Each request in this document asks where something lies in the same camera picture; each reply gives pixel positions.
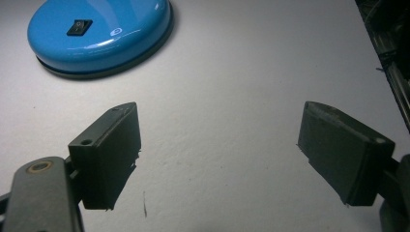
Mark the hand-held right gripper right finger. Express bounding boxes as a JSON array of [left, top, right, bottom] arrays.
[[297, 101, 396, 207]]

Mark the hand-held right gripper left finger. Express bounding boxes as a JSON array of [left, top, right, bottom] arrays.
[[68, 101, 142, 211]]

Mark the dark metal stand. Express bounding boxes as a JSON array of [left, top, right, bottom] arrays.
[[354, 0, 410, 133]]

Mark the blue desk lamp base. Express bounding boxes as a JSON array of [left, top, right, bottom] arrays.
[[26, 0, 175, 80]]

